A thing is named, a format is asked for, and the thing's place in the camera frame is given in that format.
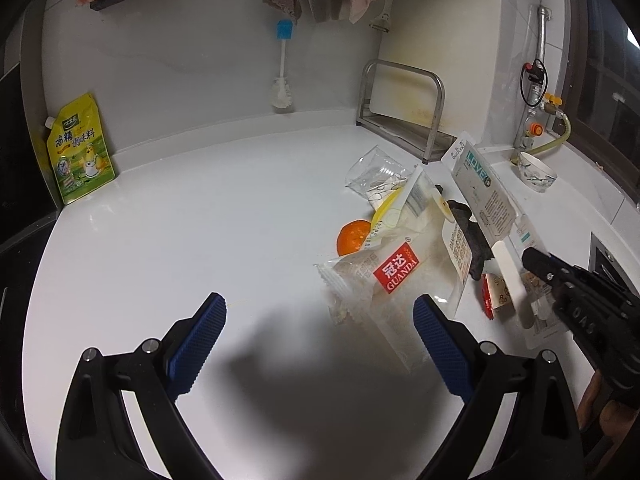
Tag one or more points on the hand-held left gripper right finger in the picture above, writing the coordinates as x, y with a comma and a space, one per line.
442, 345

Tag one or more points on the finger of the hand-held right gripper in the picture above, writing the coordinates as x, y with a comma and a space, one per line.
540, 262

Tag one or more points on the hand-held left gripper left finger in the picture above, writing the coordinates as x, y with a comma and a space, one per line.
197, 340

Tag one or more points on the white wrapper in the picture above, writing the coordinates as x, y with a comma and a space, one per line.
510, 280

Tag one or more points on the clear plastic cup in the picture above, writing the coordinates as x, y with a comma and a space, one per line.
370, 170

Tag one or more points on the person's right hand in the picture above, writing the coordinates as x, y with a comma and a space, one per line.
615, 417

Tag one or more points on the small red packet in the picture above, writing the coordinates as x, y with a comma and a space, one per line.
492, 295

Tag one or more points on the black crumpled bag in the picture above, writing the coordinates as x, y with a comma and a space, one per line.
477, 252

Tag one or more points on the white patterned bowl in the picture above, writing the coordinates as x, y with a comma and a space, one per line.
537, 177

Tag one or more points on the clear snack bag red label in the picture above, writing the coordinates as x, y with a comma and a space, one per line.
395, 272

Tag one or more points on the white blue carton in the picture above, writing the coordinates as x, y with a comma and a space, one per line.
480, 185

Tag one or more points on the orange round pipe knob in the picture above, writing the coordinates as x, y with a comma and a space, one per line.
536, 128

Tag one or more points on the clear wrapper with yellow print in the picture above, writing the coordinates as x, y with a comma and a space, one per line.
417, 195

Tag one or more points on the orange fruit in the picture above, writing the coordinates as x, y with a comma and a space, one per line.
350, 237

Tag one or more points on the metal rack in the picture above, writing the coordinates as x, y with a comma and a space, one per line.
434, 125

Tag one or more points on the black red gas valve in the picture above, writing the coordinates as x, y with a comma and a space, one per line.
536, 74

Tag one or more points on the white cutting board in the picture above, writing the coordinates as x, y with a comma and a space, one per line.
400, 97

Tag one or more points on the yellow seasoning pouch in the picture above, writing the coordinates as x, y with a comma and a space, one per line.
80, 155

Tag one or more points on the metal gas pipe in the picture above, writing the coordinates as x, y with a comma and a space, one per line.
541, 35

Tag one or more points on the dark kitchen appliance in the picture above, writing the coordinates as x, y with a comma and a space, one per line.
20, 160

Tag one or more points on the blue white bottle brush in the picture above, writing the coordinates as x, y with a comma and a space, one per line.
283, 90

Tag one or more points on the hanging metal utensil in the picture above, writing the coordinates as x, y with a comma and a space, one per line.
381, 22

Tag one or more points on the dark window frame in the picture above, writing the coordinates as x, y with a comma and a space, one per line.
600, 85

